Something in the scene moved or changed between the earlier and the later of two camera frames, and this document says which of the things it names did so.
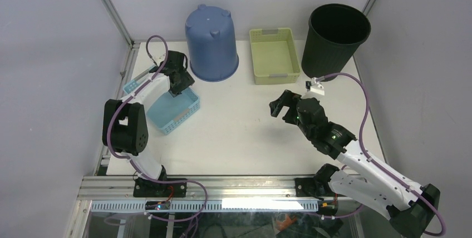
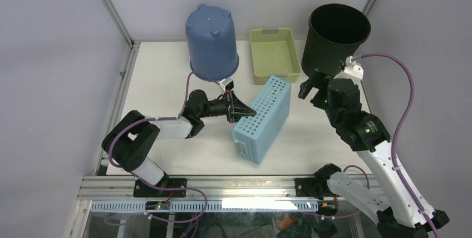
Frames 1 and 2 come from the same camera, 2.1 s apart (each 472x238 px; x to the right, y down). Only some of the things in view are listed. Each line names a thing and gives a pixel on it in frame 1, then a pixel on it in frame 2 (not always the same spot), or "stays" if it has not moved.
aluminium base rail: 201,188 stays
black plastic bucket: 334,33 stays
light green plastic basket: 274,57 stays
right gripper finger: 289,99 to 317,80
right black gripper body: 309,133 to 330,112
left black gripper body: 185,82 to 220,107
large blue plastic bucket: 211,44 stays
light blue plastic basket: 166,112 to 254,135
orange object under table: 281,225 stays
